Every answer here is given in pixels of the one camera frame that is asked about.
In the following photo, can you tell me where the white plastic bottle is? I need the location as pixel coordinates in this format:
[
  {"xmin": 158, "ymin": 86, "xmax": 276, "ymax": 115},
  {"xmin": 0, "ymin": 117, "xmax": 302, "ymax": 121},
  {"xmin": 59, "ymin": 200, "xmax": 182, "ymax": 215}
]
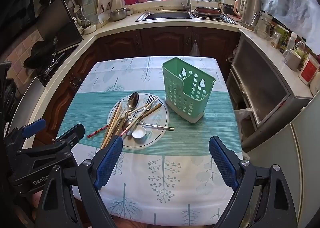
[{"xmin": 286, "ymin": 32, "xmax": 298, "ymax": 52}]

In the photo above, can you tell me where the white leaf print plate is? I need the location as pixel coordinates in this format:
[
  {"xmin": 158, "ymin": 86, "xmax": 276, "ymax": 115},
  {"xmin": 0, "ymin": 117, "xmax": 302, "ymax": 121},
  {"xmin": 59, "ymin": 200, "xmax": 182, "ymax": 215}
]
[{"xmin": 107, "ymin": 92, "xmax": 170, "ymax": 150}]

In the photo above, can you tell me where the steel fork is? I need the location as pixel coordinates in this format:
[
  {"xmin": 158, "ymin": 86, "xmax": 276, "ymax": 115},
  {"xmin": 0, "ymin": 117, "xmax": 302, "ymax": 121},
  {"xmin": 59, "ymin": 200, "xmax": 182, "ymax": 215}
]
[{"xmin": 134, "ymin": 94, "xmax": 156, "ymax": 118}]

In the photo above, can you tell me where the green plastic utensil holder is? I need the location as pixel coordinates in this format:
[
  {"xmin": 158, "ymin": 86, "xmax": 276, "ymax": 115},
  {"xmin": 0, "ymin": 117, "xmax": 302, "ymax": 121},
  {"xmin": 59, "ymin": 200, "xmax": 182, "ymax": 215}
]
[{"xmin": 161, "ymin": 57, "xmax": 216, "ymax": 124}]

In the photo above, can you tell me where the white chopstick red striped end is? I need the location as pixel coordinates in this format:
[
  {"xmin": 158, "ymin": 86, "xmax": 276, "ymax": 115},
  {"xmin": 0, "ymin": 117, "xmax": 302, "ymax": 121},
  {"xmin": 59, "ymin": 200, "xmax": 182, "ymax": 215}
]
[
  {"xmin": 120, "ymin": 104, "xmax": 155, "ymax": 137},
  {"xmin": 87, "ymin": 96, "xmax": 159, "ymax": 139}
]

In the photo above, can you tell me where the white plastic bag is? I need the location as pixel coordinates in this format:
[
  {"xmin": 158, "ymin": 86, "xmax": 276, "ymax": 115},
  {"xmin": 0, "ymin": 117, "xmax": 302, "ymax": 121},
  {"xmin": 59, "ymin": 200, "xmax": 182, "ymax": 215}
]
[
  {"xmin": 235, "ymin": 108, "xmax": 253, "ymax": 132},
  {"xmin": 190, "ymin": 42, "xmax": 201, "ymax": 57}
]

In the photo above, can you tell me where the steel electric kettle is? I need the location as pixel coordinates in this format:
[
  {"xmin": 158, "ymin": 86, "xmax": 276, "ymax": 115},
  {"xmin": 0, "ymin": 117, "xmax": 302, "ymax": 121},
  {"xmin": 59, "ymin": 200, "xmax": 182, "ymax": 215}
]
[{"xmin": 236, "ymin": 0, "xmax": 262, "ymax": 30}]

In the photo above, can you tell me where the steel sink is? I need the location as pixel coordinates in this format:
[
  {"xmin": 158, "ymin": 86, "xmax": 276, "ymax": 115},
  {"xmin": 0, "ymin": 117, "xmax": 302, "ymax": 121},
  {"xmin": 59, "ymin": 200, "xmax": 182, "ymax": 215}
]
[{"xmin": 136, "ymin": 10, "xmax": 193, "ymax": 22}]

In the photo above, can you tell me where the small glass jar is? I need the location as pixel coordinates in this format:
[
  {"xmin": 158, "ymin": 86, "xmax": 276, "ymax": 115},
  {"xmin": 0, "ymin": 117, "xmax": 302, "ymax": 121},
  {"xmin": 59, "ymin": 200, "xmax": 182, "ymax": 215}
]
[{"xmin": 271, "ymin": 31, "xmax": 282, "ymax": 49}]

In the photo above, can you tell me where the white cutting board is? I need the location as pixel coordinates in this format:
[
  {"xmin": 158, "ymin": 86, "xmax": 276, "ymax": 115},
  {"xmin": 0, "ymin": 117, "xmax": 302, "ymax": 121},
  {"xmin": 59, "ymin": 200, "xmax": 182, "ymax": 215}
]
[{"xmin": 94, "ymin": 0, "xmax": 116, "ymax": 16}]

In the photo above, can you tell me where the leaf print tablecloth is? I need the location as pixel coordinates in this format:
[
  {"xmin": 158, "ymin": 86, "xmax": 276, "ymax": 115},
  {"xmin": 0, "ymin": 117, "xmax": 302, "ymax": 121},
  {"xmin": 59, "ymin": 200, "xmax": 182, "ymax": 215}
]
[{"xmin": 55, "ymin": 56, "xmax": 243, "ymax": 226}]

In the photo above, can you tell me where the red label container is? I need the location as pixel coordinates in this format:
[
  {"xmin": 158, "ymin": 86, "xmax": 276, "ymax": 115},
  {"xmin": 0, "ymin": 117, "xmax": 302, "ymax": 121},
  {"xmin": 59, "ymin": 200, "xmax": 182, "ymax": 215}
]
[{"xmin": 298, "ymin": 53, "xmax": 320, "ymax": 85}]

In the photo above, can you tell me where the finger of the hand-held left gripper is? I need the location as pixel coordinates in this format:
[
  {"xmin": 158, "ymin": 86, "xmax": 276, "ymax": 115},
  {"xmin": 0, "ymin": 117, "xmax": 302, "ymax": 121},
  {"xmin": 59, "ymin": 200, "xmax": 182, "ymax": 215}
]
[
  {"xmin": 16, "ymin": 123, "xmax": 86, "ymax": 163},
  {"xmin": 5, "ymin": 118, "xmax": 47, "ymax": 149}
]

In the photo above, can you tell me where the white stone countertop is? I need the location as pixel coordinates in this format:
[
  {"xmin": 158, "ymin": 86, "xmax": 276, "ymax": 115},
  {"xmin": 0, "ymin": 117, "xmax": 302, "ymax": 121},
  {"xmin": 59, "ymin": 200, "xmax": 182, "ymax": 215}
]
[{"xmin": 7, "ymin": 10, "xmax": 320, "ymax": 149}]

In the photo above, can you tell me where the glass teapot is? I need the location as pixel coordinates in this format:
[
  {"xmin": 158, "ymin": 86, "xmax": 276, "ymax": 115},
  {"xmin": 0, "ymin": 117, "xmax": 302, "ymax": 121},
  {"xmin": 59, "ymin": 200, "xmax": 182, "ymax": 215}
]
[{"xmin": 252, "ymin": 11, "xmax": 273, "ymax": 40}]

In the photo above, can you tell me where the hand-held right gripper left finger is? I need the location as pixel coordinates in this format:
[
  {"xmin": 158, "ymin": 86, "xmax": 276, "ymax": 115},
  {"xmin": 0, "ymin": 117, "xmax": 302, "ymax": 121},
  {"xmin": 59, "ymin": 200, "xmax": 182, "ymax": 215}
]
[{"xmin": 35, "ymin": 135, "xmax": 123, "ymax": 228}]

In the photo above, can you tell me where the pale green refrigerator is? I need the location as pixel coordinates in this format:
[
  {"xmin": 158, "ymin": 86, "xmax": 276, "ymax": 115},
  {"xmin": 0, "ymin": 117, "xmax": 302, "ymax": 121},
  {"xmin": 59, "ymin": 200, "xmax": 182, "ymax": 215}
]
[{"xmin": 246, "ymin": 97, "xmax": 320, "ymax": 228}]

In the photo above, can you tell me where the small steel spoon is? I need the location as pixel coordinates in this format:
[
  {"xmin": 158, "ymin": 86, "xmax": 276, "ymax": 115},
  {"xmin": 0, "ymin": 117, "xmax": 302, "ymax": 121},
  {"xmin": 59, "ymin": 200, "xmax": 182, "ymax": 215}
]
[{"xmin": 124, "ymin": 119, "xmax": 175, "ymax": 136}]

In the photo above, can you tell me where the steel bowl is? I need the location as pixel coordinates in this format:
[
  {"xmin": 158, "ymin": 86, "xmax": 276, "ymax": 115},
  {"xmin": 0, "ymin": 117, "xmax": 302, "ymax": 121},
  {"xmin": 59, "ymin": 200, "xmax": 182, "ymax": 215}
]
[{"xmin": 109, "ymin": 8, "xmax": 127, "ymax": 21}]

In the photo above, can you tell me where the red frying pan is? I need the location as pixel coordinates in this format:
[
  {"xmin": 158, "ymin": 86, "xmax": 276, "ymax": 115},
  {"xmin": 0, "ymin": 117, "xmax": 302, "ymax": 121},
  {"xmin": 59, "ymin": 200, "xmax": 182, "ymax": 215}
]
[{"xmin": 194, "ymin": 6, "xmax": 223, "ymax": 18}]

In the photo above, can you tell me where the wooden chair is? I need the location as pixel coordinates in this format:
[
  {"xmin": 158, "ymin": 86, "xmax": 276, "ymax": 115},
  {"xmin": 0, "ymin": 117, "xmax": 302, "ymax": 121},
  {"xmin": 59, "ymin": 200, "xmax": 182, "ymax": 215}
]
[{"xmin": 229, "ymin": 34, "xmax": 314, "ymax": 126}]

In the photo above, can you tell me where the white ceramic spoon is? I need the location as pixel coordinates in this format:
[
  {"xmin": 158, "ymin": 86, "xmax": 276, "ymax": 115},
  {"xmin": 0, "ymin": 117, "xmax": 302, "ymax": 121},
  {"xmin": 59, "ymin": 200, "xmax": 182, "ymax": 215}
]
[{"xmin": 126, "ymin": 118, "xmax": 147, "ymax": 140}]

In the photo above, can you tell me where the light bamboo chopstick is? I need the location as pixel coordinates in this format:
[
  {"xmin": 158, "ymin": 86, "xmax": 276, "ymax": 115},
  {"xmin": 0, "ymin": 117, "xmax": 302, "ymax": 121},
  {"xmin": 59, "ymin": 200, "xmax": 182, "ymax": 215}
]
[
  {"xmin": 115, "ymin": 114, "xmax": 129, "ymax": 136},
  {"xmin": 101, "ymin": 102, "xmax": 121, "ymax": 149},
  {"xmin": 103, "ymin": 107, "xmax": 123, "ymax": 149},
  {"xmin": 107, "ymin": 111, "xmax": 126, "ymax": 145}
]

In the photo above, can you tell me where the black range hood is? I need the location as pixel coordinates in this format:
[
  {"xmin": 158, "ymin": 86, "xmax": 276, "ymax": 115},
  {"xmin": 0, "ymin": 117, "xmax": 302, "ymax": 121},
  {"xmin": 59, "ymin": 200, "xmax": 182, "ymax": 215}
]
[{"xmin": 0, "ymin": 0, "xmax": 84, "ymax": 45}]

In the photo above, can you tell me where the black wok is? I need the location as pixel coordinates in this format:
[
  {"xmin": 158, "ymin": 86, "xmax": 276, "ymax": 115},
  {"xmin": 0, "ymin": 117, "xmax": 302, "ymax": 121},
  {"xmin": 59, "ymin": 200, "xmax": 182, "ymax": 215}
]
[{"xmin": 23, "ymin": 40, "xmax": 59, "ymax": 69}]

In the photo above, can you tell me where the large steel spoon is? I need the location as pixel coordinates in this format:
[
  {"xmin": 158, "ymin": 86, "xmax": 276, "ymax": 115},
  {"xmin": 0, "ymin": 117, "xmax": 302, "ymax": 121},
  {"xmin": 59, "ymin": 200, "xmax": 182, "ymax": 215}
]
[{"xmin": 124, "ymin": 92, "xmax": 140, "ymax": 122}]

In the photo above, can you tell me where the white mug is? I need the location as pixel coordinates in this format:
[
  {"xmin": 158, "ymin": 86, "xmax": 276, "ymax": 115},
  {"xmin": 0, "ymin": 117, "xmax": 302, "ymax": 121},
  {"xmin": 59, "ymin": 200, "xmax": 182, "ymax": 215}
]
[{"xmin": 283, "ymin": 49, "xmax": 302, "ymax": 71}]

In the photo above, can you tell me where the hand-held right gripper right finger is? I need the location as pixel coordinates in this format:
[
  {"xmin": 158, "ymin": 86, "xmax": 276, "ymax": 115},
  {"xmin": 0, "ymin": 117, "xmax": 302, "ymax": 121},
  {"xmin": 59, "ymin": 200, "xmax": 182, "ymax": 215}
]
[{"xmin": 209, "ymin": 136, "xmax": 298, "ymax": 228}]

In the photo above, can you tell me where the brown wooden chopstick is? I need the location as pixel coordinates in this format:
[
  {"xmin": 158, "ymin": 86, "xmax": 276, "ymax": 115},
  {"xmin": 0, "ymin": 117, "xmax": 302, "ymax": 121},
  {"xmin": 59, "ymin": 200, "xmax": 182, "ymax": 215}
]
[{"xmin": 130, "ymin": 103, "xmax": 162, "ymax": 126}]

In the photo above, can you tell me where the oil bottle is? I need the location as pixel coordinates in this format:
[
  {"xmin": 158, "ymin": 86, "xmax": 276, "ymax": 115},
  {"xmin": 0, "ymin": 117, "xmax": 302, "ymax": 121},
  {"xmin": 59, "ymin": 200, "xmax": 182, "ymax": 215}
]
[{"xmin": 294, "ymin": 39, "xmax": 308, "ymax": 69}]

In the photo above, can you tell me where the black pan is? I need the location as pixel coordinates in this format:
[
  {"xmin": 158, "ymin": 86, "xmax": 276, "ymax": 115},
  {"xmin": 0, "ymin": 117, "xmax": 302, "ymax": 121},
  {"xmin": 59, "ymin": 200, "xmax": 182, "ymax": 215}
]
[{"xmin": 220, "ymin": 3, "xmax": 236, "ymax": 15}]

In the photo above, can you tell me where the gas stove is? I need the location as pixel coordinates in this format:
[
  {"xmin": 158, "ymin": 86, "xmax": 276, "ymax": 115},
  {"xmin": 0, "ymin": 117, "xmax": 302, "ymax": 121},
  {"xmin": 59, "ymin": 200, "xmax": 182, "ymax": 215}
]
[{"xmin": 32, "ymin": 43, "xmax": 81, "ymax": 87}]

